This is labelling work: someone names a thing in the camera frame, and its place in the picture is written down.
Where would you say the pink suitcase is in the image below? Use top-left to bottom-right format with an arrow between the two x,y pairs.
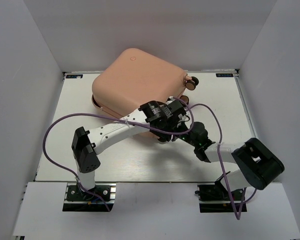
90,47 -> 200,145

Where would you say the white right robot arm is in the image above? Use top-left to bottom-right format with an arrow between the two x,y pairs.
176,121 -> 285,200

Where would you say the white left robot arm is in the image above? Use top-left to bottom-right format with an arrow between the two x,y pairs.
71,97 -> 190,200

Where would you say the small dark label sticker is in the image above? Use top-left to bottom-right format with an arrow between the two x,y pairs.
215,73 -> 234,78
65,74 -> 83,79

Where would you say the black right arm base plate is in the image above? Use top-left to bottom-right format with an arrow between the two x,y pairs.
194,184 -> 246,214

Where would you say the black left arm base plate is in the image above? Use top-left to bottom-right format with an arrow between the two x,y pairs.
62,183 -> 116,213

